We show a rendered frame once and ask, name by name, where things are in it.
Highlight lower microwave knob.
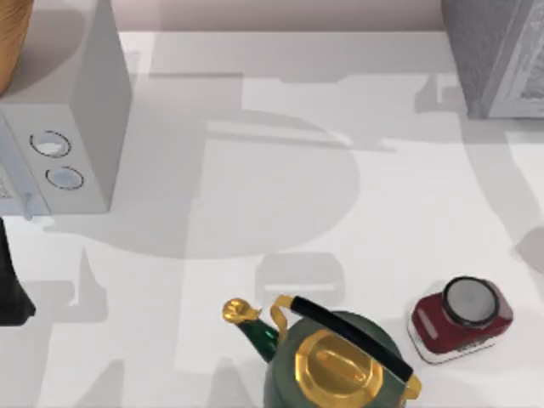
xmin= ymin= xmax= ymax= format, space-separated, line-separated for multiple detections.
xmin=44 ymin=166 xmax=85 ymax=191

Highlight green and gold kettle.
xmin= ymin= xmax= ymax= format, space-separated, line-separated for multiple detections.
xmin=221 ymin=294 xmax=423 ymax=408

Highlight microwave knob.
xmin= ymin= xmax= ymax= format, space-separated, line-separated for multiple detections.
xmin=29 ymin=130 xmax=72 ymax=159
xmin=44 ymin=166 xmax=85 ymax=191

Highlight wooden round object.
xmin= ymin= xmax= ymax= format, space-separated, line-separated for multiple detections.
xmin=0 ymin=0 xmax=35 ymax=97

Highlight upper microwave knob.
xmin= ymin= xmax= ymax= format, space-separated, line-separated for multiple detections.
xmin=29 ymin=130 xmax=72 ymax=159

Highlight red and white bottle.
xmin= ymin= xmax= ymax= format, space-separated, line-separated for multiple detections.
xmin=407 ymin=275 xmax=515 ymax=366

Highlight pale microwave oven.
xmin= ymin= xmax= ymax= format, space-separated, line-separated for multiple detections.
xmin=0 ymin=0 xmax=132 ymax=222

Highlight grey cabinet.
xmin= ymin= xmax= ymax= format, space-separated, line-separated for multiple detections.
xmin=440 ymin=0 xmax=544 ymax=121

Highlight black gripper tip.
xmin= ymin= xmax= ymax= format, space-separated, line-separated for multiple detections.
xmin=0 ymin=216 xmax=37 ymax=329

